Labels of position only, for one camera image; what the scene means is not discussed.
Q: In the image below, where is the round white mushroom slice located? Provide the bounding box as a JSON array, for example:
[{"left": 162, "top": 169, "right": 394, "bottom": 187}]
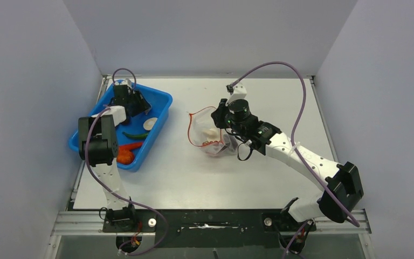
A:
[{"left": 143, "top": 117, "right": 157, "bottom": 131}]

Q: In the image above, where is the clear zip top bag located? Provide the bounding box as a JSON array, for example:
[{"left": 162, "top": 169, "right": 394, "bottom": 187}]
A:
[{"left": 187, "top": 106, "right": 238, "bottom": 157}]

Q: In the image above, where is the purple grape bunch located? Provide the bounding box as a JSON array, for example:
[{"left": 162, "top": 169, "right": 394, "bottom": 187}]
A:
[{"left": 202, "top": 140, "right": 224, "bottom": 147}]

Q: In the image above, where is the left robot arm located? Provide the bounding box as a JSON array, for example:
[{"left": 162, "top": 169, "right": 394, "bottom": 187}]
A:
[{"left": 78, "top": 81, "right": 151, "bottom": 231}]

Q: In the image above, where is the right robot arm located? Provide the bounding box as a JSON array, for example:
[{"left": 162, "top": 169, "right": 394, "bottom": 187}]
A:
[{"left": 211, "top": 99, "right": 364, "bottom": 230}]

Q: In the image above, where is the green chili pepper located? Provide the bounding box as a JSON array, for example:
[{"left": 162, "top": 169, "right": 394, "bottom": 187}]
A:
[{"left": 122, "top": 132, "right": 149, "bottom": 140}]

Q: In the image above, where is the orange carrot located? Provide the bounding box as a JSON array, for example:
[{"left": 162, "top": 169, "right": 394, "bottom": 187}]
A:
[{"left": 119, "top": 141, "right": 144, "bottom": 151}]

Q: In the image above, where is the orange tomato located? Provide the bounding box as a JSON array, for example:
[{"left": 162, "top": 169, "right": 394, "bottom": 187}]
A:
[{"left": 116, "top": 149, "right": 135, "bottom": 165}]

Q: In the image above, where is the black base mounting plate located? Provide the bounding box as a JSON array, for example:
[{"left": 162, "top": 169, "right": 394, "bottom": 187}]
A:
[{"left": 99, "top": 207, "right": 317, "bottom": 253}]

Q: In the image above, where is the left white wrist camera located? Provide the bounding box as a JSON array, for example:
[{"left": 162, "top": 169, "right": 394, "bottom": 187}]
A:
[{"left": 114, "top": 78, "right": 134, "bottom": 90}]

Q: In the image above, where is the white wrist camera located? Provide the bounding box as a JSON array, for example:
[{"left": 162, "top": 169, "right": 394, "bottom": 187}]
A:
[
  {"left": 114, "top": 78, "right": 134, "bottom": 90},
  {"left": 226, "top": 82, "right": 247, "bottom": 106}
]

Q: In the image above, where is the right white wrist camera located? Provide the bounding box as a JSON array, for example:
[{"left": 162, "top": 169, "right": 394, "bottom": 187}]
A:
[{"left": 226, "top": 82, "right": 247, "bottom": 106}]

